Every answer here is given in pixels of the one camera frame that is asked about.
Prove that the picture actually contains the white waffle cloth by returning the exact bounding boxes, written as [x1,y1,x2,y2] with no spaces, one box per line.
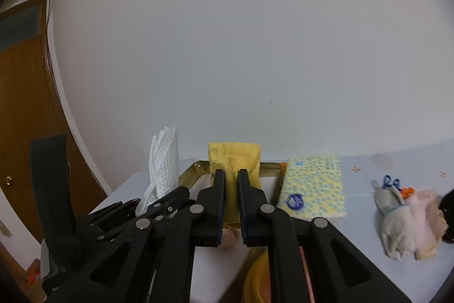
[135,126,178,216]

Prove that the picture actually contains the yellow cloth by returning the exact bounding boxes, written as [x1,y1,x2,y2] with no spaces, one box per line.
[209,142,261,228]

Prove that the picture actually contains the pink beige cloth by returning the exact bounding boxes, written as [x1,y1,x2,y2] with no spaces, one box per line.
[407,190,448,261]

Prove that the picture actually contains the blue cord orange earplugs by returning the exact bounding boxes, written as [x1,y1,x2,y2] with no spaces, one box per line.
[382,175,415,199]

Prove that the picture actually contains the black beaded hat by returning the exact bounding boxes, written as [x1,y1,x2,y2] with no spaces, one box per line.
[439,190,454,244]

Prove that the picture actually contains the pink drawstring pouch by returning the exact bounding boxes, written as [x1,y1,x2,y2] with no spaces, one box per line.
[221,228,241,249]

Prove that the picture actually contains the gold rectangular tin box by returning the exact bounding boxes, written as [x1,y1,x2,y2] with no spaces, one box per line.
[177,160,285,303]

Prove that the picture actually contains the round gold pink tin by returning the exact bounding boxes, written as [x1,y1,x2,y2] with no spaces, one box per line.
[242,245,313,303]

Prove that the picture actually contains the yellow patterned tissue pack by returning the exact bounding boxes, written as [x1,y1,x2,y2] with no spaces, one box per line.
[277,156,346,221]

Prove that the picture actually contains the brown wooden door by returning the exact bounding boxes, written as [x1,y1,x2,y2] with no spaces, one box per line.
[1,0,106,241]

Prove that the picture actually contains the persimmon print tablecloth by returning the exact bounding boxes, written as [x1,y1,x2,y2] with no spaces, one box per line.
[190,139,453,302]

